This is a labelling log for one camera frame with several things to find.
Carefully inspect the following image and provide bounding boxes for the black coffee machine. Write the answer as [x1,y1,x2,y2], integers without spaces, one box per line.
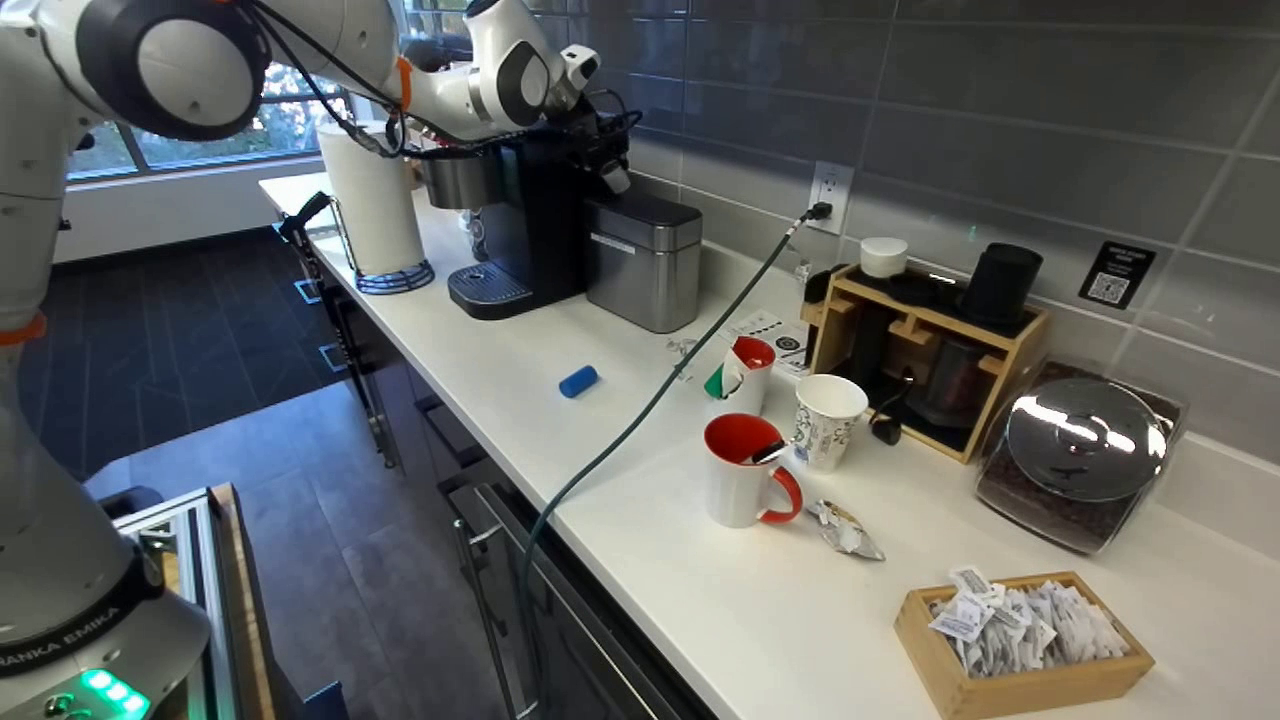
[418,128,623,322]

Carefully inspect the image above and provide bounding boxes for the stainless steel bin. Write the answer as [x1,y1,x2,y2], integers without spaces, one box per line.
[584,192,704,335]

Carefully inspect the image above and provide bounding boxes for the black coffee scoop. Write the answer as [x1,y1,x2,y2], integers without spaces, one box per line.
[868,378,916,448]

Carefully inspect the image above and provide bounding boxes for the dark coffee press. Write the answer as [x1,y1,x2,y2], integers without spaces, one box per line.
[904,338,993,432]

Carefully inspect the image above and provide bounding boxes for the wooden coffee organizer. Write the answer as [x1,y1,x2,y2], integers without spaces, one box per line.
[801,260,1052,465]

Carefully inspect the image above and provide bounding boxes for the glass jar of coffee beans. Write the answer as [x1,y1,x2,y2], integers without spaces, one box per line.
[974,358,1190,557]

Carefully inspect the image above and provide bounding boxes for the white paper towel roll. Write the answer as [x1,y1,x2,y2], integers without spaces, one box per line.
[317,121,427,277]

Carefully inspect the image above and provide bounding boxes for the white printed cards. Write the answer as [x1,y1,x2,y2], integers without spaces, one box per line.
[718,308,815,381]

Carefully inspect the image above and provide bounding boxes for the crumpled red paper cup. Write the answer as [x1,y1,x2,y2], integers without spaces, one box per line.
[703,335,778,418]

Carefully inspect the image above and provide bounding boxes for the small white cup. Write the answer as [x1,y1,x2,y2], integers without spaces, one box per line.
[859,236,910,280]

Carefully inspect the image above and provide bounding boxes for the window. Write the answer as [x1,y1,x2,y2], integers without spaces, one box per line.
[64,0,483,183]

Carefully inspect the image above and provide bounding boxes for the patterned paper cup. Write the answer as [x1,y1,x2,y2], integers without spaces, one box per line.
[792,373,870,473]

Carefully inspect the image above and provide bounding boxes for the red and white mug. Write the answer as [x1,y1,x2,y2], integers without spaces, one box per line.
[702,412,805,530]

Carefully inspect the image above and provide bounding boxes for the black cylinder container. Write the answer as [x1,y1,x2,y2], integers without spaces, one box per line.
[961,241,1045,327]

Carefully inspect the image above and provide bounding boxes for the silver foil wrapper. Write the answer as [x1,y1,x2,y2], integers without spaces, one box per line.
[807,498,887,563]

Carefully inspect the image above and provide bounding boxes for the steel jar lid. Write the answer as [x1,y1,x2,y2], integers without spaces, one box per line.
[1006,377,1172,504]

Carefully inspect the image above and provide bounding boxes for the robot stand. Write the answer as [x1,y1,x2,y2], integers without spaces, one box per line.
[98,484,279,720]

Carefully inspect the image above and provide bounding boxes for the heap of white sachets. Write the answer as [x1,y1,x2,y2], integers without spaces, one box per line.
[927,565,1132,678]

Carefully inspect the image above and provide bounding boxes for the wooden tray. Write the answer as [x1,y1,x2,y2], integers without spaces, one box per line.
[893,570,1157,720]

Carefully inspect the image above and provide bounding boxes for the white wall socket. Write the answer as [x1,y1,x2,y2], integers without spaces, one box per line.
[805,160,857,237]

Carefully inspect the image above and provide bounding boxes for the wire paper towel holder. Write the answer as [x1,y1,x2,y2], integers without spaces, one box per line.
[328,194,437,296]

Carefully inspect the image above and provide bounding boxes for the grey-green cable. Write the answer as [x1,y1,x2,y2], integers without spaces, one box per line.
[514,202,835,720]

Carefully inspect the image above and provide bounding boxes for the camera on tripod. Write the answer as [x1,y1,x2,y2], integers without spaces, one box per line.
[275,189,404,472]

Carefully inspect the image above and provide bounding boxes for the silver cabinet handle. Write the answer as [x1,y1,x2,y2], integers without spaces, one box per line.
[448,484,529,720]

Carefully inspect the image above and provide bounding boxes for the black wall sign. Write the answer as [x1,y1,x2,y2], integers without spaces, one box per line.
[1077,239,1158,311]

